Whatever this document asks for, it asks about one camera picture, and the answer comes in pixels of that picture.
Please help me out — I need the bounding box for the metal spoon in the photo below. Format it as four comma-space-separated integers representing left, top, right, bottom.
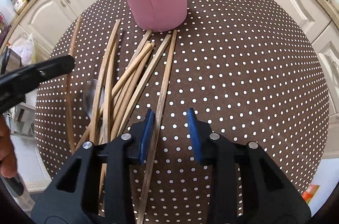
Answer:
83, 79, 105, 120

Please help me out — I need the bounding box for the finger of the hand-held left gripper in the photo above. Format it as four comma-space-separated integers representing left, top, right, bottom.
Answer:
0, 54, 76, 114

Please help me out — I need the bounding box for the bunch of wooden chopsticks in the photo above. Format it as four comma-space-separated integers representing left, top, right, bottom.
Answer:
75, 19, 172, 215

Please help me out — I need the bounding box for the dark square wooden chopstick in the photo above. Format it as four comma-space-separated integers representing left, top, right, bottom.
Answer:
137, 29, 177, 224

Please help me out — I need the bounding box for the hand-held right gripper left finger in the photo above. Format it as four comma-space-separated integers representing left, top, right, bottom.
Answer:
30, 108, 157, 224

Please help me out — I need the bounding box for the white plastic bag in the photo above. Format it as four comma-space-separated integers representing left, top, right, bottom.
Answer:
12, 33, 36, 65

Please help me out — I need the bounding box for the glass jar with beige contents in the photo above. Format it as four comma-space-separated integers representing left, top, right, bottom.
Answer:
13, 0, 27, 14

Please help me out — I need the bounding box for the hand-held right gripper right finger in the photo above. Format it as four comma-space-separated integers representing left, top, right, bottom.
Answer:
187, 107, 311, 224

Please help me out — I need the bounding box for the person's left hand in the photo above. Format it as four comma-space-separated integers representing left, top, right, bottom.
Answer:
0, 117, 18, 179

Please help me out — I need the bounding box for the orange plastic packet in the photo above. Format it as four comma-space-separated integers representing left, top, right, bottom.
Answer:
302, 184, 321, 205

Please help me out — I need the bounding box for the white plastic stool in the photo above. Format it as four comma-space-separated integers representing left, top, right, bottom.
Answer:
11, 102, 36, 137

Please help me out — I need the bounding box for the purple utensil drying rack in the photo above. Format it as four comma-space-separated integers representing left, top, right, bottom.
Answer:
0, 12, 12, 39

